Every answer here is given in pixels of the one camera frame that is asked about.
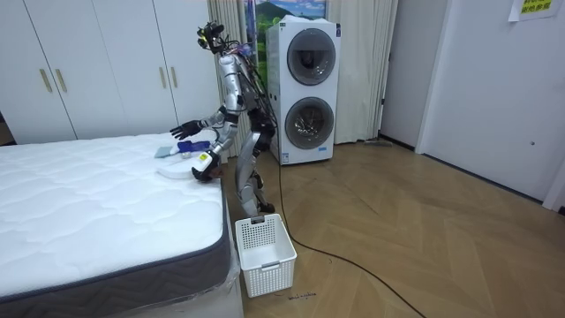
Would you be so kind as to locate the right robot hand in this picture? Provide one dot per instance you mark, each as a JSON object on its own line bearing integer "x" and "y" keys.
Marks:
{"x": 187, "y": 129}

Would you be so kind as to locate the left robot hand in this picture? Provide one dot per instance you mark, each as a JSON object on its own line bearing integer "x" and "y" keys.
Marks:
{"x": 204, "y": 164}

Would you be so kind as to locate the white round pad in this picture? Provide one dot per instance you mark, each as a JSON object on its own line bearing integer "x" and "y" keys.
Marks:
{"x": 174, "y": 170}

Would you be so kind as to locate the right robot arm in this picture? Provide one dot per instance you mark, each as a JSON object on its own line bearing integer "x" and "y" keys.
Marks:
{"x": 214, "y": 120}

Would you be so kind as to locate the blue soft item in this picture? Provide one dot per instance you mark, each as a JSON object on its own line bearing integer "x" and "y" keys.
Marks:
{"x": 194, "y": 146}

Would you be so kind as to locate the light blue cloth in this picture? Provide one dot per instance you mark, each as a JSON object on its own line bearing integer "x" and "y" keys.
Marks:
{"x": 164, "y": 152}

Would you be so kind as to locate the robot legs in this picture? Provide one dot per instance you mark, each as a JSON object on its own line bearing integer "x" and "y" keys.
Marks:
{"x": 245, "y": 163}

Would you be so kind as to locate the robot body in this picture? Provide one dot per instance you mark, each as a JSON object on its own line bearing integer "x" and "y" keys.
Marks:
{"x": 242, "y": 66}

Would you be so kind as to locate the white plastic laundry basket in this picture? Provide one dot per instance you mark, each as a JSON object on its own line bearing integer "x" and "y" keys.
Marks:
{"x": 265, "y": 260}

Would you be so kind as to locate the grey bed with white mattress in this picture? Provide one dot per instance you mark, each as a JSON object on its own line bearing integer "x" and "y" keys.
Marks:
{"x": 97, "y": 207}

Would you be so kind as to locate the beige curtain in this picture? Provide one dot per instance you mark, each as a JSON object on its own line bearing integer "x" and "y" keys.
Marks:
{"x": 227, "y": 13}
{"x": 359, "y": 70}

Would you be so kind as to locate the white washing machine tower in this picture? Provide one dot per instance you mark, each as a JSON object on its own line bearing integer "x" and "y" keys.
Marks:
{"x": 304, "y": 88}

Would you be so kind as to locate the landscape wall poster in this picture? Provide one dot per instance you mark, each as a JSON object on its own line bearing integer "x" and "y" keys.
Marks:
{"x": 269, "y": 17}

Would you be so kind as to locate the white paper wall sign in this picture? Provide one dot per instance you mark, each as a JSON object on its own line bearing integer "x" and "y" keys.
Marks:
{"x": 534, "y": 9}

